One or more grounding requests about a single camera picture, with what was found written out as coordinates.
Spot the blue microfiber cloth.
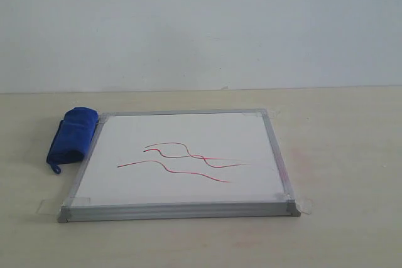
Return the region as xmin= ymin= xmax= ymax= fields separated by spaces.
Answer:
xmin=46 ymin=107 xmax=99 ymax=174

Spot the aluminium framed whiteboard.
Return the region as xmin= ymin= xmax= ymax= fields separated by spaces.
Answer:
xmin=58 ymin=109 xmax=295 ymax=223

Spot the clear tape back right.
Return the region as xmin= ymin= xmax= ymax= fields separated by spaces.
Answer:
xmin=242 ymin=109 xmax=281 ymax=120

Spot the clear tape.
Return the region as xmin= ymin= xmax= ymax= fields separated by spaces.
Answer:
xmin=275 ymin=193 xmax=313 ymax=217
xmin=242 ymin=109 xmax=281 ymax=120

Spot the clear tape front right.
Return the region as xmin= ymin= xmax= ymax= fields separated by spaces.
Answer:
xmin=275 ymin=193 xmax=313 ymax=217

